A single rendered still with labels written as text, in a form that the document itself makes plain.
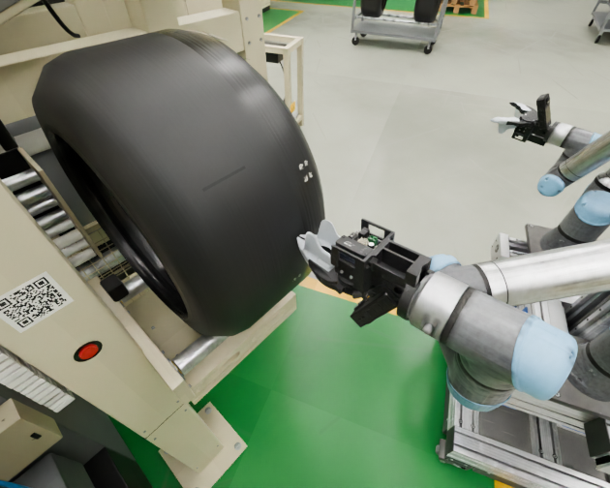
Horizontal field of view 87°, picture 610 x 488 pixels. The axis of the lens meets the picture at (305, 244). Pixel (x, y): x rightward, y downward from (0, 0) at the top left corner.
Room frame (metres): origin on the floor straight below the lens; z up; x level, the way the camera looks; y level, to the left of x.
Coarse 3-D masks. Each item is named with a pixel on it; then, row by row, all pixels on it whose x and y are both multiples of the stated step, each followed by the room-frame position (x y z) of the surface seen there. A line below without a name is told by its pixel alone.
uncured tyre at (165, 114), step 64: (64, 64) 0.47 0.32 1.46; (128, 64) 0.46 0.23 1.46; (192, 64) 0.49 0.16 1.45; (64, 128) 0.41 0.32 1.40; (128, 128) 0.36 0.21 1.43; (192, 128) 0.39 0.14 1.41; (256, 128) 0.43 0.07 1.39; (128, 192) 0.32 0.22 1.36; (192, 192) 0.32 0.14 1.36; (256, 192) 0.36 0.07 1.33; (320, 192) 0.44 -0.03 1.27; (128, 256) 0.51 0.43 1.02; (192, 256) 0.28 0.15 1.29; (256, 256) 0.31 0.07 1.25; (192, 320) 0.30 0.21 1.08; (256, 320) 0.30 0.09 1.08
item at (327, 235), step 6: (324, 222) 0.35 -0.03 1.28; (330, 222) 0.35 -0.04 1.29; (324, 228) 0.35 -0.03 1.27; (330, 228) 0.35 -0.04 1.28; (300, 234) 0.37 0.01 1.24; (318, 234) 0.36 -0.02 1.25; (324, 234) 0.35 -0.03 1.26; (330, 234) 0.34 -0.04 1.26; (336, 234) 0.34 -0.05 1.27; (324, 240) 0.35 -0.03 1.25; (330, 240) 0.34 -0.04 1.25; (324, 246) 0.34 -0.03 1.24; (330, 246) 0.34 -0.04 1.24; (330, 252) 0.33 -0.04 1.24
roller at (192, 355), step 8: (200, 336) 0.35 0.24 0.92; (208, 336) 0.35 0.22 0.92; (216, 336) 0.35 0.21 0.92; (224, 336) 0.36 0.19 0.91; (192, 344) 0.33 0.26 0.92; (200, 344) 0.33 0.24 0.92; (208, 344) 0.33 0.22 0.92; (216, 344) 0.34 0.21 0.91; (184, 352) 0.31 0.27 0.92; (192, 352) 0.31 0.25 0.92; (200, 352) 0.31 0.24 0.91; (208, 352) 0.32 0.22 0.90; (176, 360) 0.29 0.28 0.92; (184, 360) 0.29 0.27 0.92; (192, 360) 0.30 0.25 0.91; (200, 360) 0.30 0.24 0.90; (184, 368) 0.28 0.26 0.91; (192, 368) 0.29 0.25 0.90
